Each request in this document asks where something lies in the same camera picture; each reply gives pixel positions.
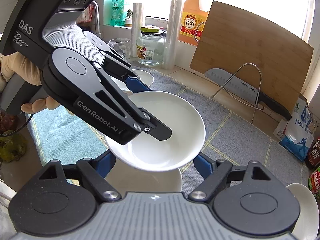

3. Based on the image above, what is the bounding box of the yellow cooking wine jug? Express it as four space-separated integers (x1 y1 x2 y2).
178 0 213 47

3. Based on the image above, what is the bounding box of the black cable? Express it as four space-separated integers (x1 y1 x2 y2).
0 112 33 138

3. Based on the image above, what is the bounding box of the white jacket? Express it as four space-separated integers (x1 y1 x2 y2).
0 179 18 240

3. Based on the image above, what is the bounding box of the jar with green lid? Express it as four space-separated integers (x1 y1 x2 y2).
308 166 320 200

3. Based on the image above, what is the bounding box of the clear glass cup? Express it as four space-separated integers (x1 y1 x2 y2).
109 38 132 58

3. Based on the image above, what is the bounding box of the green dish soap bottle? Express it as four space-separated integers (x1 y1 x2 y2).
110 0 127 27

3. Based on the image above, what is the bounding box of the bag of vegetables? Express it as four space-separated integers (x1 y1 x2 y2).
0 111 28 164

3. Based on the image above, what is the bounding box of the metal wire rack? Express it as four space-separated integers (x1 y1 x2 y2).
211 63 263 123

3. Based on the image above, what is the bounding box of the white bowl with pink flowers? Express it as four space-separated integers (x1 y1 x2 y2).
110 68 155 92

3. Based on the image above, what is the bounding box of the metal wire handle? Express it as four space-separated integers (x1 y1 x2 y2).
194 21 208 43

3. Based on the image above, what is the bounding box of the grey checked mat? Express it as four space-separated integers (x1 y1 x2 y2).
100 69 310 195

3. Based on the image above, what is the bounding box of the person's left hand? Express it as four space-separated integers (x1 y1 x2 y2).
0 52 68 115

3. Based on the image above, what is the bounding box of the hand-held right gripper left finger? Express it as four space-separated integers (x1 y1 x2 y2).
37 149 120 205

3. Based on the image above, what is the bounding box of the metal faucet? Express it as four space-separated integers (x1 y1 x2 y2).
89 1 102 39

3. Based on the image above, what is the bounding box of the dark vinegar bottle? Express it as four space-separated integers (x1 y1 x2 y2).
305 136 320 169

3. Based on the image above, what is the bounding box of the bamboo cutting board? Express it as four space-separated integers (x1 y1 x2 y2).
189 0 314 110

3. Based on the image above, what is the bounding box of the checked dishcloth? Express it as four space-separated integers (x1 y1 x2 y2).
77 11 94 29

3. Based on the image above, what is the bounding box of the kitchen knife with black handle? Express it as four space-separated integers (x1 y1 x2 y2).
204 68 292 121

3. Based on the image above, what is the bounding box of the blue and white salt bag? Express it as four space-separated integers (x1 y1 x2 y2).
274 97 317 164

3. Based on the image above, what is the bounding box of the tall plastic wrap roll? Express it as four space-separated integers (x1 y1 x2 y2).
162 0 184 70

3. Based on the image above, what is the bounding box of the clear glass jar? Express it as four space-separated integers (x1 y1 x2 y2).
136 26 166 66

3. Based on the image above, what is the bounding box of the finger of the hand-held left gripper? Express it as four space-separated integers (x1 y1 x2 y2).
73 62 173 146
99 46 153 96

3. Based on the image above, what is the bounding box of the white plate with fruit print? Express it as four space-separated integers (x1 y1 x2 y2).
104 159 183 193
104 91 206 172

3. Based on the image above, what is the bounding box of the teal towel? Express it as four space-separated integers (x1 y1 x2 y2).
31 100 110 167

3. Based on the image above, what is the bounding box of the short plastic wrap roll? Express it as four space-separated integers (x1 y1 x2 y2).
131 2 144 67

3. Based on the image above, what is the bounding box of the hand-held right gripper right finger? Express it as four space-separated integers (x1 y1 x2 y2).
189 153 272 205

